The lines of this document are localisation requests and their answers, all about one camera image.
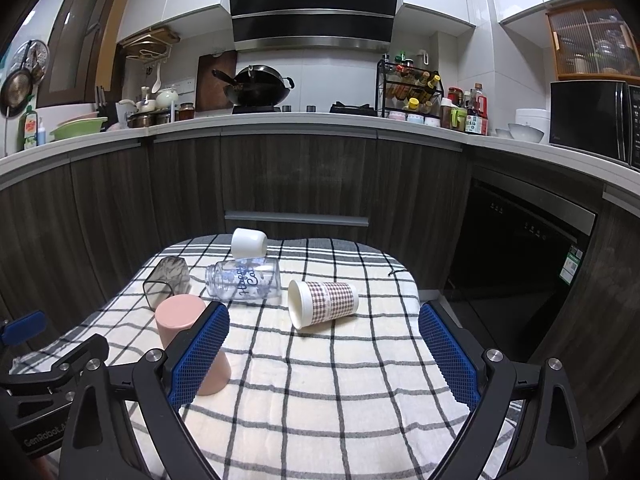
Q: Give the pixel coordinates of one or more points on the dark sauce bottle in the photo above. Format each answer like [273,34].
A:
[476,115]

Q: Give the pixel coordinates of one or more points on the dark wood base cabinets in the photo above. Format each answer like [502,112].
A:
[300,170]

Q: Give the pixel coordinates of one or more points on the hanging metal strainer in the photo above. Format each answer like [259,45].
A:
[37,60]

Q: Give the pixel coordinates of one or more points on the black wok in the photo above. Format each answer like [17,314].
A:
[260,85]

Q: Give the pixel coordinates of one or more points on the grey translucent cup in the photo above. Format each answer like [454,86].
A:
[167,272]

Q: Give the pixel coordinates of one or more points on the white teapot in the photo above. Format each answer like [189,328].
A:
[167,97]

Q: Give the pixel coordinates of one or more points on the black gas stove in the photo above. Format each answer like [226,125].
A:
[350,108]

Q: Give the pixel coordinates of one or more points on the red lid jar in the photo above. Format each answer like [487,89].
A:
[455,95]

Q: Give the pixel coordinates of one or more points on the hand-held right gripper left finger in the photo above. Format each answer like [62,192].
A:
[200,355]

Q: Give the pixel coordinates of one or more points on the black built-in dishwasher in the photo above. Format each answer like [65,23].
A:
[515,260]

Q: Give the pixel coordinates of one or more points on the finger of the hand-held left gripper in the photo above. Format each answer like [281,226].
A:
[22,327]
[75,354]

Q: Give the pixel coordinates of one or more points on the dark wooden cutting board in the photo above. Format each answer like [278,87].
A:
[210,85]

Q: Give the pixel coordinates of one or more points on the white jug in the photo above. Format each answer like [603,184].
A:
[125,112]

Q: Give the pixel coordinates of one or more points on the checked paper cup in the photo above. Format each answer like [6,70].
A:
[330,301]

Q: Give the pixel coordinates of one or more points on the small round tub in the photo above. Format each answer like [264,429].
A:
[415,119]
[397,116]
[432,121]

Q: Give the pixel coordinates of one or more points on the large white bowl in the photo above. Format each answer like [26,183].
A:
[525,132]

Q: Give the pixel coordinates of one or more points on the white rice cooker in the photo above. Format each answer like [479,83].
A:
[532,116]

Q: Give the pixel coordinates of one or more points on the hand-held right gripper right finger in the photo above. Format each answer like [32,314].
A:
[447,355]

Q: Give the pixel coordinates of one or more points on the blue and white bottle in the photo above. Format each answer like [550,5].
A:
[41,135]

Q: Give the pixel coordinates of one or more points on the black range hood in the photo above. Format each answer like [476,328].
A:
[315,5]

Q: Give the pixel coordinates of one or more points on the black microwave oven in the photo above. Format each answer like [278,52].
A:
[585,115]

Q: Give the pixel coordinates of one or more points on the green basin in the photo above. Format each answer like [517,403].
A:
[75,129]

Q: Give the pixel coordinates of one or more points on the wooden glass door cabinet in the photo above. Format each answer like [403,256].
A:
[590,42]

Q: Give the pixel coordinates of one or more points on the hanging frying pan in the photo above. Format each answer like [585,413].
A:
[16,89]

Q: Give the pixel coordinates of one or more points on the red sauce jar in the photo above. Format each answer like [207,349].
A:
[186,111]

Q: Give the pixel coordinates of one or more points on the wall power outlet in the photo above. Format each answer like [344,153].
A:
[184,85]

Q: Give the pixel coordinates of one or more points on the clear printed glass bottle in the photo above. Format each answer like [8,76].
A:
[240,280]

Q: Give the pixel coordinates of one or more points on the stainless steel pot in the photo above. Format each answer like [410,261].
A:
[147,119]

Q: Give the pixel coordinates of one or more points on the pink cup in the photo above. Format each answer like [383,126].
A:
[175,320]

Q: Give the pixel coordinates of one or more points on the knife block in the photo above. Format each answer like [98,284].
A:
[101,102]

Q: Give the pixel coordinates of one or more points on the green dish soap bottle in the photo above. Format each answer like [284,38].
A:
[30,130]

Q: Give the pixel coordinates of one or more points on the wall rack with boards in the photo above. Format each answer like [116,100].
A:
[150,40]

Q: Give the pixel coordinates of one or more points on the small white bowl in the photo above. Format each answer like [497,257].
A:
[503,134]

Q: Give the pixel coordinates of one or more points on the row of seasoning bottles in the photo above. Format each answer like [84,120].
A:
[412,85]

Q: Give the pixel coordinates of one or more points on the brown framed door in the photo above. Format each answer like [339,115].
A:
[80,35]

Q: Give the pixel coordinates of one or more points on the checked tablecloth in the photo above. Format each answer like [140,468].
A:
[310,385]

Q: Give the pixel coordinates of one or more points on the white hanging ladle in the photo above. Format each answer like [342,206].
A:
[156,82]

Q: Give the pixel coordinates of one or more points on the white cup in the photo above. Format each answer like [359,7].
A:
[248,242]

